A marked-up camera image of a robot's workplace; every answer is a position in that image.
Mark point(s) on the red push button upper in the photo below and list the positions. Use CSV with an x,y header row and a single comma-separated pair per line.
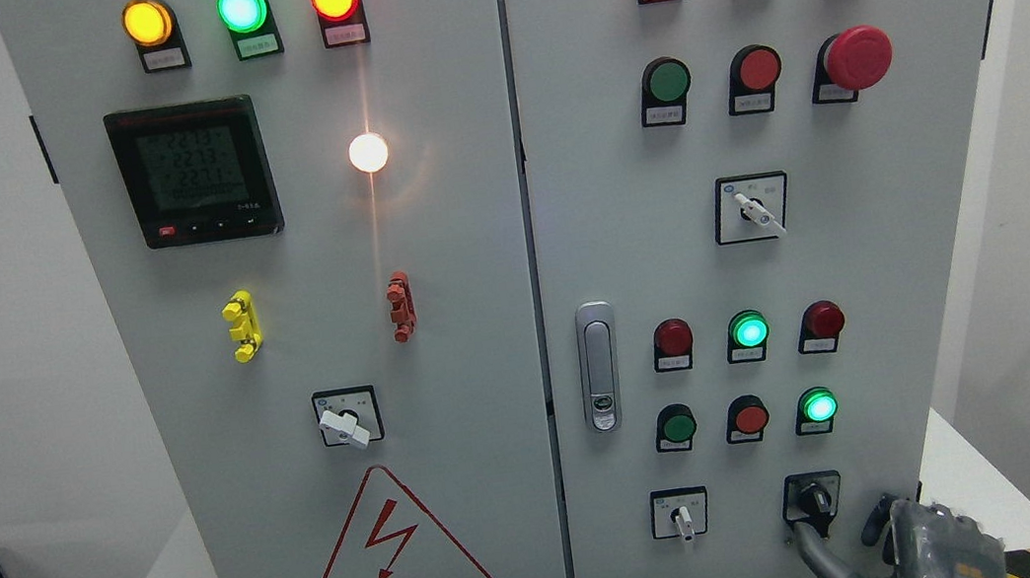
x,y
753,72

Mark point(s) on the dark red indicator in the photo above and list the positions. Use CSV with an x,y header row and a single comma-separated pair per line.
x,y
820,328
673,346

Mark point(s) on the black digital power meter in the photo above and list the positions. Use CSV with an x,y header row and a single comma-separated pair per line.
x,y
196,172

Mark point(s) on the grey electrical control cabinet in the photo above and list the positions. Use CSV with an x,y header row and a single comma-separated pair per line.
x,y
520,185

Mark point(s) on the green lit indicator light top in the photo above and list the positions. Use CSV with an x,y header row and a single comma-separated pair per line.
x,y
252,28

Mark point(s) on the green push button upper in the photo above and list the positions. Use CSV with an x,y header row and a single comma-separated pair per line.
x,y
665,83

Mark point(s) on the yellow indicator light top left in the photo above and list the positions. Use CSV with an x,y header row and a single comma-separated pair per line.
x,y
155,30

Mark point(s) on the white selector switch lower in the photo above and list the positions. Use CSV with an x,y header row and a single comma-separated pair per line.
x,y
680,514

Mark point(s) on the red terminal connector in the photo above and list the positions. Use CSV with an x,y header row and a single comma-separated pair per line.
x,y
402,304

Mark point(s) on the black rotary knob switch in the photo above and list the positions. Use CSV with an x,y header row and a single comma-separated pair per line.
x,y
812,498

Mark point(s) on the orange red indicator light left door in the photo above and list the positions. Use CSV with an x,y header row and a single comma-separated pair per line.
x,y
342,22

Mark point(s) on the red push button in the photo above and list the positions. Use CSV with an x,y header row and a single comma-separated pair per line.
x,y
747,419
753,72

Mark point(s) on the green lit push button lower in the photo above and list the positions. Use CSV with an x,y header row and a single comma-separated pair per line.
x,y
815,412

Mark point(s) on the dark red indicator right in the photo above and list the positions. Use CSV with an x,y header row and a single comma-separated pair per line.
x,y
820,328

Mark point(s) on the red high voltage warning sticker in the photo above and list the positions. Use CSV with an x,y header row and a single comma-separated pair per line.
x,y
389,533

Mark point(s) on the red emergency stop mushroom button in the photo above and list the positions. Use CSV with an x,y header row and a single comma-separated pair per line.
x,y
849,62

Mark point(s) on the white selector switch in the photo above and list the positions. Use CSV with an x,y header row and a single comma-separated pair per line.
x,y
680,514
750,208

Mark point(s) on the red push button lower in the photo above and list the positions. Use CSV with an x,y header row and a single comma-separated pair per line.
x,y
747,419

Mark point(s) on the white selector switch upper right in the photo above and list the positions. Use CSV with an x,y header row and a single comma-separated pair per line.
x,y
750,208

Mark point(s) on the green lit indicator middle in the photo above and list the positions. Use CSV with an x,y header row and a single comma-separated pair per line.
x,y
747,336

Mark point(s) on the dark red indicator left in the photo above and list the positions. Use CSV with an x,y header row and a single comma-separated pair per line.
x,y
673,346

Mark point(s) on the white selector switch left door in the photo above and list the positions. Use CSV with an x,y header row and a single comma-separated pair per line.
x,y
348,417

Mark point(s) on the yellow terminal connector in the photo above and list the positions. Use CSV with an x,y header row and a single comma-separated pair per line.
x,y
242,317

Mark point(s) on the silver door handle lock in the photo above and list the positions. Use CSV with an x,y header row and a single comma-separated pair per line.
x,y
595,336

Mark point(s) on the white glowing indicator lamp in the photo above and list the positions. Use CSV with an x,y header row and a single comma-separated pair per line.
x,y
368,152

